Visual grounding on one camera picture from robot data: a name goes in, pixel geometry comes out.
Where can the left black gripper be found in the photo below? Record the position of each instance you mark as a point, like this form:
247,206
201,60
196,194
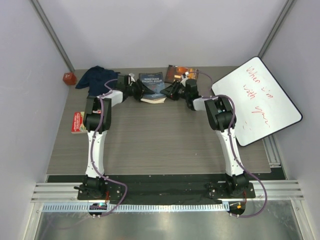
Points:
142,89

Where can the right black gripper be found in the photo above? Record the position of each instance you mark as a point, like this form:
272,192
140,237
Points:
170,91

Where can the blue nineteen eighty-four book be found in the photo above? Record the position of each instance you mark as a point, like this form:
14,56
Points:
155,83

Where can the dark orange cover book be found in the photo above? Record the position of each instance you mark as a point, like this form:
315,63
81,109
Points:
175,72

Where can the red paperback book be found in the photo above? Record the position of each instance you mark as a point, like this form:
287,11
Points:
78,126

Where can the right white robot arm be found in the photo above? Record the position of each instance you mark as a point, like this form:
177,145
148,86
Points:
221,118

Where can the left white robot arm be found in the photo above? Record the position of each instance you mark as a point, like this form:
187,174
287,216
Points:
97,121

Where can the dark blue t shirt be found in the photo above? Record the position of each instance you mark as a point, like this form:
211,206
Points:
98,80

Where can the red cube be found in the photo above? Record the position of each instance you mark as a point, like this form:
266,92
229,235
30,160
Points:
69,78

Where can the white whiteboard with red writing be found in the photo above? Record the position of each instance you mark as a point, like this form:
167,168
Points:
262,107

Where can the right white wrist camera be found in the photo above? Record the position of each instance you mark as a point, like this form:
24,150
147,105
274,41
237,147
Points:
187,75

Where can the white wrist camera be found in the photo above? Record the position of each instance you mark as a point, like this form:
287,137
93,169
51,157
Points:
187,75
132,77

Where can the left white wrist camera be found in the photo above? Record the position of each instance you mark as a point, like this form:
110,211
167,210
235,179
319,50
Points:
132,77

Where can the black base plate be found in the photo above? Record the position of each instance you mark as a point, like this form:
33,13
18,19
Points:
173,187

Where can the aluminium rail frame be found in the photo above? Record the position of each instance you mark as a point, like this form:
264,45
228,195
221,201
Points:
62,197

